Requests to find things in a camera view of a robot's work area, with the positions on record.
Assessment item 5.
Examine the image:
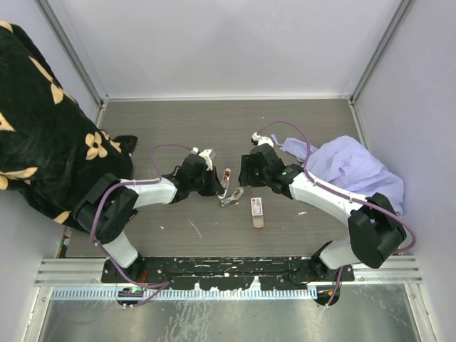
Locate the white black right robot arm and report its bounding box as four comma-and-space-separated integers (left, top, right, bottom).
238, 145, 407, 281

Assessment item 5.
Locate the pink stapler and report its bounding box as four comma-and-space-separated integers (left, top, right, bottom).
218, 168, 232, 200

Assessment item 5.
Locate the black floral blanket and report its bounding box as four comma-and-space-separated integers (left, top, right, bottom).
1, 21, 138, 230

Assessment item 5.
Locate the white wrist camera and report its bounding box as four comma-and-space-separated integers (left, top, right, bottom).
192, 147, 215, 170
251, 133, 274, 147

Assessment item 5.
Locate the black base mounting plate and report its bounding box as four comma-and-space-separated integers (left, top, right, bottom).
100, 255, 356, 291

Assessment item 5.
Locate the beige stapler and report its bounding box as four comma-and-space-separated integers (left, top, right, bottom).
219, 187, 244, 208

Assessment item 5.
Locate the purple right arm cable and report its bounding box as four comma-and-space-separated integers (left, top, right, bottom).
256, 120, 418, 307

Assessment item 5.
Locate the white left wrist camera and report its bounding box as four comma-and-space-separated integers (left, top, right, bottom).
192, 147, 215, 170

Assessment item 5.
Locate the aluminium front rail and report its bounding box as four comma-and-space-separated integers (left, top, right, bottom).
34, 255, 423, 287

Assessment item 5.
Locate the lavender crumpled cloth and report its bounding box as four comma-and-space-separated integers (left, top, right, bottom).
281, 135, 404, 217

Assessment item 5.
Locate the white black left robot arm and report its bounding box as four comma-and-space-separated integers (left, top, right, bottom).
73, 149, 224, 282

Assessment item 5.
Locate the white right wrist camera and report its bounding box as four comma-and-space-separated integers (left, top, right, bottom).
251, 133, 274, 147

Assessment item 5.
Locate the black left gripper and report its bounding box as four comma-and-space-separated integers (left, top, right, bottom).
190, 166, 224, 197

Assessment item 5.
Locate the white slotted cable duct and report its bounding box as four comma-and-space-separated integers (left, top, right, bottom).
50, 286, 317, 301

